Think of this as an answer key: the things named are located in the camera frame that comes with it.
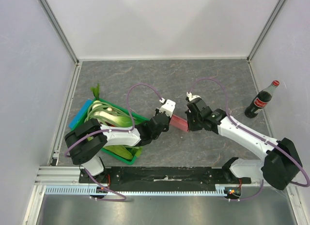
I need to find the grey cable duct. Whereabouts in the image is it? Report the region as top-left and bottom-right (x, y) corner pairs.
(45, 185), (227, 196)

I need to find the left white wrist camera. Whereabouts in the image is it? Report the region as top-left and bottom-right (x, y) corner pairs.
(159, 98), (176, 118)

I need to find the green plastic basket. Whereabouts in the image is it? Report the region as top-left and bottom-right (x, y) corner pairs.
(70, 99), (142, 165)

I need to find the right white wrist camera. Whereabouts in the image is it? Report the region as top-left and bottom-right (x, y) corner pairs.
(186, 92), (201, 102)

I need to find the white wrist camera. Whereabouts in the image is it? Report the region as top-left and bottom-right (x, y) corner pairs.
(159, 98), (176, 118)
(186, 92), (201, 102)

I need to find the cola glass bottle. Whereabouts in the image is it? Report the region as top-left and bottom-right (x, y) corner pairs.
(245, 80), (280, 118)

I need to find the pink paper box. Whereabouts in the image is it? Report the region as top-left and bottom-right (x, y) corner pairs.
(170, 115), (188, 132)

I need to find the green leafy vegetable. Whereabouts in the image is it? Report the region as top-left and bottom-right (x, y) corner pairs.
(103, 145), (143, 160)

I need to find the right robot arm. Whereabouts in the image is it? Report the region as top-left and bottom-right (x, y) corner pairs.
(186, 93), (302, 190)

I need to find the purple cable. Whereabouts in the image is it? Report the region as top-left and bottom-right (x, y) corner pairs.
(187, 77), (310, 203)
(64, 83), (165, 201)

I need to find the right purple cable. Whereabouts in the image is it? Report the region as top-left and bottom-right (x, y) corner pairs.
(187, 77), (310, 203)

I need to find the green long beans bundle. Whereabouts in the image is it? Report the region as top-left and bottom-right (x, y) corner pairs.
(84, 100), (132, 127)

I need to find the blue flat board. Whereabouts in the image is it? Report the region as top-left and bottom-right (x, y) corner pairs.
(68, 99), (93, 129)

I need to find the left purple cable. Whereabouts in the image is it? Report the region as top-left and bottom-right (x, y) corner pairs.
(64, 83), (165, 201)

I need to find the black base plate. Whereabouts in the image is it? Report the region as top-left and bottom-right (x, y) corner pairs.
(94, 166), (251, 192)

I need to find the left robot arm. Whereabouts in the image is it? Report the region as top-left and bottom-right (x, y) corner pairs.
(65, 107), (173, 176)

